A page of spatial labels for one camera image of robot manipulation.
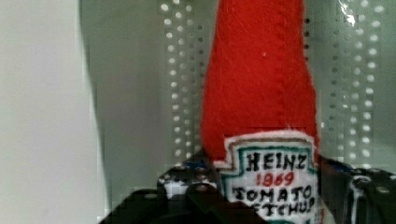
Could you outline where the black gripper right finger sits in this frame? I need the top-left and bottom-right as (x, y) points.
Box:
(319, 157), (396, 224)

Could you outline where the red felt ketchup bottle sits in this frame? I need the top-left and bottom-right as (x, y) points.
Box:
(201, 0), (323, 224)

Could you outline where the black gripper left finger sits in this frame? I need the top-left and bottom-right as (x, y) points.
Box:
(99, 151), (268, 224)

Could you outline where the grey-green oval strainer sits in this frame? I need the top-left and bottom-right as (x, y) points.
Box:
(78, 0), (395, 210)

